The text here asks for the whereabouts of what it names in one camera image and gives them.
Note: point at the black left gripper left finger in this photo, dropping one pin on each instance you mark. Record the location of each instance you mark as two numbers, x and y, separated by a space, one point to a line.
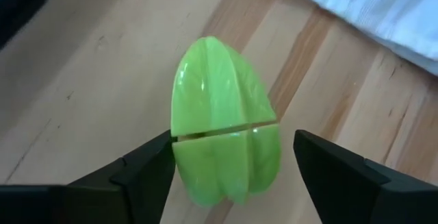
147 183

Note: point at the white checked cloth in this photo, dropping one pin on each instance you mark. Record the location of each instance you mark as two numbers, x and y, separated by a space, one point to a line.
376 8

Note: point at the green toy starfruit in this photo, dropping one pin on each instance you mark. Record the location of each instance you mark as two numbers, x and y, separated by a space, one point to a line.
219 90

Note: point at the black aluminium rig frame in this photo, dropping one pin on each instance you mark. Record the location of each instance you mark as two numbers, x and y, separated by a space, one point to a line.
24 8

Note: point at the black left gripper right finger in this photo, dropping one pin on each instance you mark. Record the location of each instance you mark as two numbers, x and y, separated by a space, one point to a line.
328 176

